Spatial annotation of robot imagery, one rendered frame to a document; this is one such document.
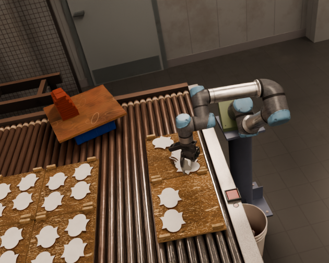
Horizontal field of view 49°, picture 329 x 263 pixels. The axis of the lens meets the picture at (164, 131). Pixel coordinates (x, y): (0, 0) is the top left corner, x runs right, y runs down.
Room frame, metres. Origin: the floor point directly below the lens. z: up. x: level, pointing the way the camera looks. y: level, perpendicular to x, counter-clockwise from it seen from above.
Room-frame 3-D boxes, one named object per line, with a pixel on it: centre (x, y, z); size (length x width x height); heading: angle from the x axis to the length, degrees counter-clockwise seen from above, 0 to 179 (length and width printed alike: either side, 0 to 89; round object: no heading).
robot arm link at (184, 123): (1.43, -0.11, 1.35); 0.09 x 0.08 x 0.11; 88
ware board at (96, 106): (2.25, 0.56, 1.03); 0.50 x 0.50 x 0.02; 21
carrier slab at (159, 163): (1.70, -0.03, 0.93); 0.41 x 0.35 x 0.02; 179
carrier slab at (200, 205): (1.28, -0.03, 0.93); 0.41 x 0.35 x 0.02; 0
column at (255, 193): (1.95, -0.53, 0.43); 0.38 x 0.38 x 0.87; 3
